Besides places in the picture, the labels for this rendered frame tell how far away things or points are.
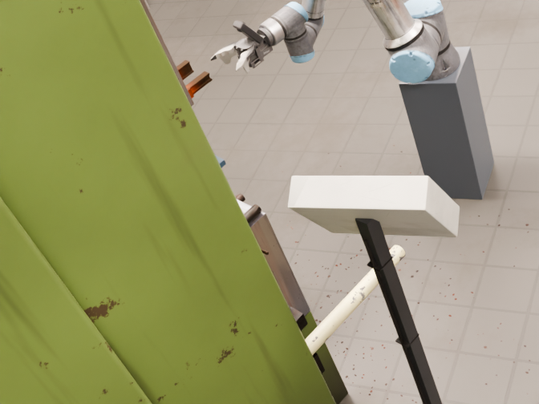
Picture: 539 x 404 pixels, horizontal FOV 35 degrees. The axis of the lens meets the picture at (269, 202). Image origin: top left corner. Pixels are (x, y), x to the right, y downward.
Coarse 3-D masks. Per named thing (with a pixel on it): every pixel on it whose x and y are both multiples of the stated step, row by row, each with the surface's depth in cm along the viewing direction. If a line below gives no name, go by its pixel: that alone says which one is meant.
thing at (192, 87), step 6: (204, 72) 292; (198, 78) 290; (204, 78) 290; (210, 78) 292; (192, 84) 288; (198, 84) 290; (204, 84) 291; (192, 90) 290; (198, 90) 290; (192, 96) 289
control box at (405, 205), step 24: (312, 192) 204; (336, 192) 201; (360, 192) 198; (384, 192) 195; (408, 192) 193; (432, 192) 195; (312, 216) 212; (336, 216) 208; (360, 216) 205; (384, 216) 202; (408, 216) 198; (432, 216) 196; (456, 216) 213
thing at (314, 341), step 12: (396, 252) 256; (396, 264) 256; (372, 276) 252; (360, 288) 250; (372, 288) 251; (348, 300) 248; (360, 300) 249; (336, 312) 246; (348, 312) 247; (324, 324) 245; (336, 324) 245; (312, 336) 243; (324, 336) 243; (312, 348) 241
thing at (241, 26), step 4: (236, 20) 293; (236, 24) 292; (240, 24) 291; (244, 24) 291; (236, 28) 294; (240, 28) 291; (244, 28) 292; (248, 28) 293; (244, 32) 293; (248, 32) 293; (252, 32) 294; (256, 32) 296; (248, 36) 297; (252, 36) 295; (256, 36) 296; (260, 36) 297; (256, 40) 297; (260, 40) 298
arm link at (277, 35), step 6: (270, 18) 301; (264, 24) 299; (270, 24) 299; (276, 24) 299; (270, 30) 298; (276, 30) 299; (282, 30) 300; (276, 36) 299; (282, 36) 301; (276, 42) 301
